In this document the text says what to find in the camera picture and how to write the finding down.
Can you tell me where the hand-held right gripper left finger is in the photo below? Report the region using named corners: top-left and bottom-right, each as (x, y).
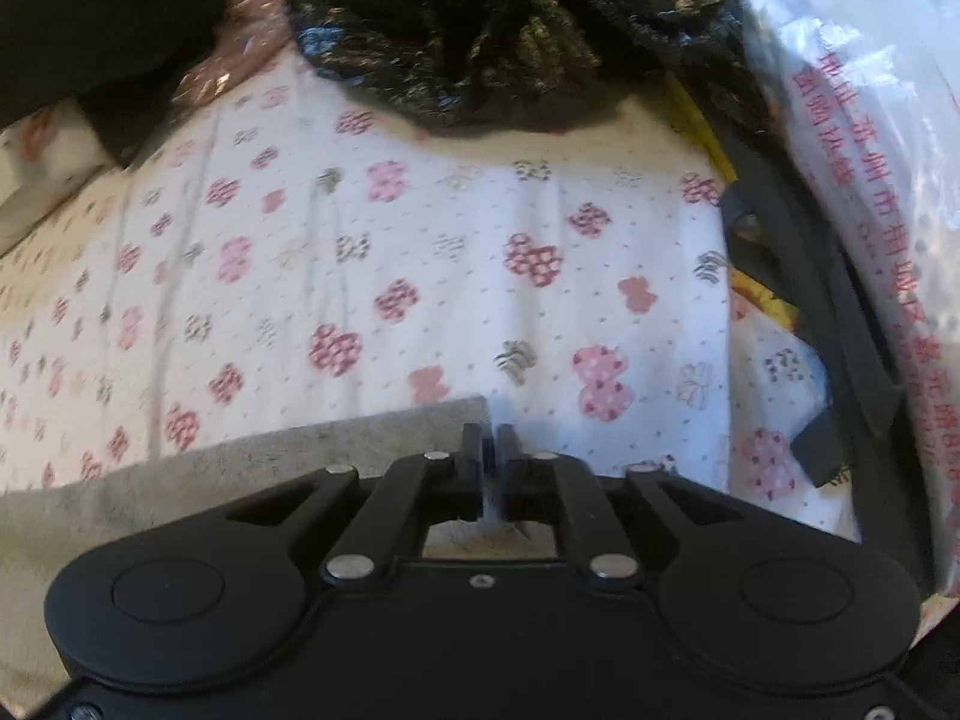
top-left (225, 424), bottom-right (485, 587)

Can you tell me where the white bow-print bedsheet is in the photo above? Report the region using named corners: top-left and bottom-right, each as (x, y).
top-left (0, 37), bottom-right (863, 541)

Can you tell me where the white pillow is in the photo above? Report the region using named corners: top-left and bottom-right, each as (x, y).
top-left (0, 101), bottom-right (134, 257)

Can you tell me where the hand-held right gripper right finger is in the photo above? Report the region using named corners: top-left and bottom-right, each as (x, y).
top-left (496, 424), bottom-right (745, 589)

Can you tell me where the black glossy plastic bag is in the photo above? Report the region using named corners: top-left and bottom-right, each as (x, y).
top-left (285, 0), bottom-right (755, 137)

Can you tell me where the white printed plastic bag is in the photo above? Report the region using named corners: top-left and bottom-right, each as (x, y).
top-left (739, 0), bottom-right (960, 597)

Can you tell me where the yellow cloth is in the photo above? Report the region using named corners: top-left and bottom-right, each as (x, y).
top-left (660, 75), bottom-right (807, 335)

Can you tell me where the dark cloth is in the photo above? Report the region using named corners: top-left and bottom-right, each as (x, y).
top-left (0, 0), bottom-right (230, 170)

